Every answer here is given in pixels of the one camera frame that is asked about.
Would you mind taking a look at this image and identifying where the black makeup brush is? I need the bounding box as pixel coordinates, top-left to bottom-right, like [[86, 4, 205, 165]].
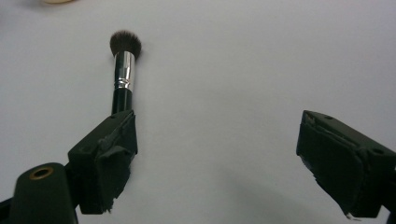
[[108, 30, 143, 116]]

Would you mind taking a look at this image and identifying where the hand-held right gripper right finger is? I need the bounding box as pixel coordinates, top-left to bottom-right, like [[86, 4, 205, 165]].
[[295, 109, 396, 219]]

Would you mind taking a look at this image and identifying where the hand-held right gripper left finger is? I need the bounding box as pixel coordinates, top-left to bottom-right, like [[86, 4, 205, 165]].
[[67, 109, 139, 216]]

